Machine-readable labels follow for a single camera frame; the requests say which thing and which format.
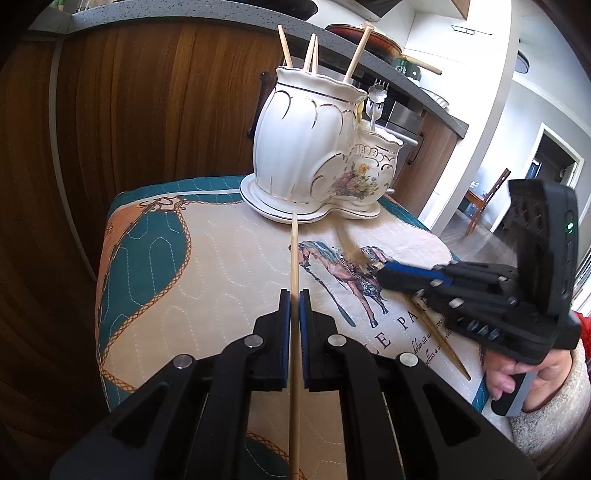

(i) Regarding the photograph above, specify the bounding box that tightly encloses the wooden chopstick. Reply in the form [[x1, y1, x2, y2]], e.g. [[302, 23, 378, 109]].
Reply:
[[288, 213, 301, 480], [342, 25, 374, 84], [303, 34, 318, 75], [277, 24, 294, 68]]

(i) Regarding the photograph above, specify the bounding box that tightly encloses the red-brown pan with wooden handle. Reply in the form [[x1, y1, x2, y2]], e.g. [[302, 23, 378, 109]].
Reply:
[[325, 24, 443, 75]]

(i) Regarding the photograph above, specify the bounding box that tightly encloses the patterned quilted table cloth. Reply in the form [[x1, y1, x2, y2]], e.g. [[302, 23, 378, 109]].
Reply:
[[94, 174, 514, 480]]

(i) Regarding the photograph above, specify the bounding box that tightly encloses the stainless steel built-in oven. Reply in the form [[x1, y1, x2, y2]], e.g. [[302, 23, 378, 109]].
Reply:
[[374, 96, 423, 186]]

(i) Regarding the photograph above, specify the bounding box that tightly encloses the grey speckled countertop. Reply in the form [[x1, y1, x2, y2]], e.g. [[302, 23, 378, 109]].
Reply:
[[28, 1, 469, 138]]

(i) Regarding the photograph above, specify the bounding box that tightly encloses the right hand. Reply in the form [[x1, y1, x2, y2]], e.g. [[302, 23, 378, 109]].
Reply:
[[484, 350, 573, 413]]

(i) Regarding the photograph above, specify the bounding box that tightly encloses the wooden lower cabinet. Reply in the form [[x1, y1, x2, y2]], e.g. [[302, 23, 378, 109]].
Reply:
[[0, 18, 288, 416]]

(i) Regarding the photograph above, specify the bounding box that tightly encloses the white ceramic utensil holder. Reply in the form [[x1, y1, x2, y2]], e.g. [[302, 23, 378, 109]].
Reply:
[[239, 66, 404, 223]]

